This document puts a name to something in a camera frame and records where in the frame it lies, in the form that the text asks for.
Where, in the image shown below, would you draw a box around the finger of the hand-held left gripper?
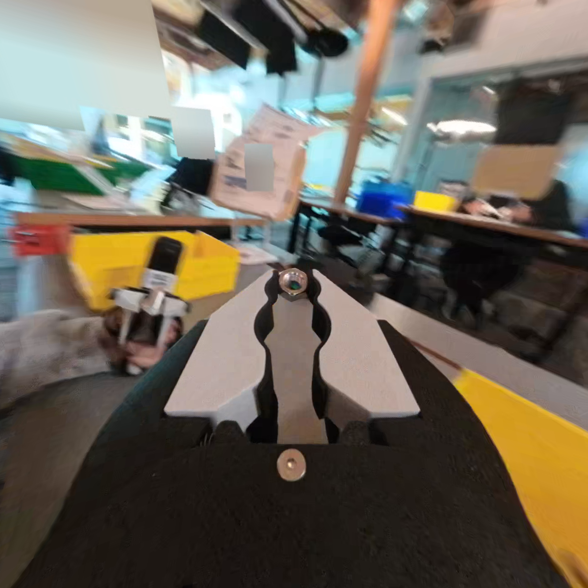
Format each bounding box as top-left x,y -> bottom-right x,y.
110,288 -> 142,346
157,298 -> 190,344

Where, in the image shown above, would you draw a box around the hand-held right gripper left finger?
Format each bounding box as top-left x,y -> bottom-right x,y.
164,269 -> 281,445

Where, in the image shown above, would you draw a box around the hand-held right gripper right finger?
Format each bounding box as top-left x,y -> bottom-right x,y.
309,269 -> 421,445

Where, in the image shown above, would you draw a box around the yellow plastic bin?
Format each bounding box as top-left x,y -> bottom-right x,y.
452,367 -> 588,588
68,230 -> 242,314

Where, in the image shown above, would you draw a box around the silver hex nut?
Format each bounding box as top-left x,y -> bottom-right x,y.
277,268 -> 309,301

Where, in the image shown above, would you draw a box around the person's left forearm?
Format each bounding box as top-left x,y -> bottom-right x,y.
0,308 -> 113,410

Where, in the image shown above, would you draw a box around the person's left hand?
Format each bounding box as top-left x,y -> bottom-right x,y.
102,316 -> 183,376

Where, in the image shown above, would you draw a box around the red plastic bin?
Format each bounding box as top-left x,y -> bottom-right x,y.
11,224 -> 70,257

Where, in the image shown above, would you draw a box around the green plastic bin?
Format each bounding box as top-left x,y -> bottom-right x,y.
7,151 -> 150,197

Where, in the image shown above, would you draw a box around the printed cardboard box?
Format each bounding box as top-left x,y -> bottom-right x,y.
209,103 -> 323,222

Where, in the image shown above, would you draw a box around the blue plastic bin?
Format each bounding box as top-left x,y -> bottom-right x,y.
356,180 -> 413,220

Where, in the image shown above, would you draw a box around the small yellow bin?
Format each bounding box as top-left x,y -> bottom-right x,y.
413,190 -> 461,213

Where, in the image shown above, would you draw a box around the wooden pillar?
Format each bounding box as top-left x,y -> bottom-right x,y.
333,0 -> 401,204

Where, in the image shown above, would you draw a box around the wooden-top desk black frame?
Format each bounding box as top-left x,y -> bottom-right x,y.
397,204 -> 588,364
14,212 -> 269,242

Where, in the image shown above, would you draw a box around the dark wall monitor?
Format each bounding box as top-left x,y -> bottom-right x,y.
495,82 -> 571,145

